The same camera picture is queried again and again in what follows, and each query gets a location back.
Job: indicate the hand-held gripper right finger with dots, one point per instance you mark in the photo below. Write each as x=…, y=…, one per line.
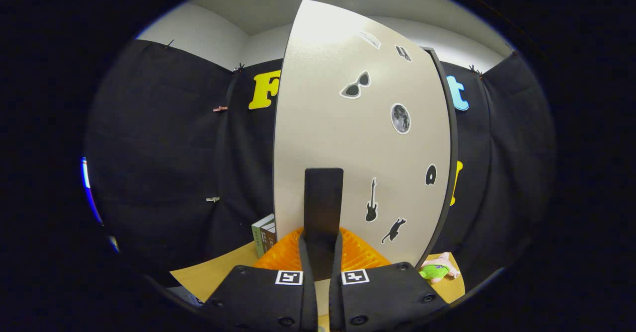
x=335, y=297

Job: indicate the green book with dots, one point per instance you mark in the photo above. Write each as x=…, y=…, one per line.
x=257, y=240

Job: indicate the green and pink plush toy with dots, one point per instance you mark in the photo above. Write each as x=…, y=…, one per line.
x=435, y=271

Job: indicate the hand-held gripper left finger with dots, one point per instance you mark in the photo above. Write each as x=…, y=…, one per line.
x=305, y=292

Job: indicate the black cloth clip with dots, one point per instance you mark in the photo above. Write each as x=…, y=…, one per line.
x=511, y=48
x=169, y=43
x=239, y=67
x=474, y=69

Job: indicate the grey cabinet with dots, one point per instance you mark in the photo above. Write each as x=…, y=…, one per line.
x=453, y=138

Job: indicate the brown wooden clothespin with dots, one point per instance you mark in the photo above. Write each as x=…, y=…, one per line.
x=220, y=108

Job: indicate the thin brown book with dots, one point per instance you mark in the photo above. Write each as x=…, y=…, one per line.
x=265, y=240

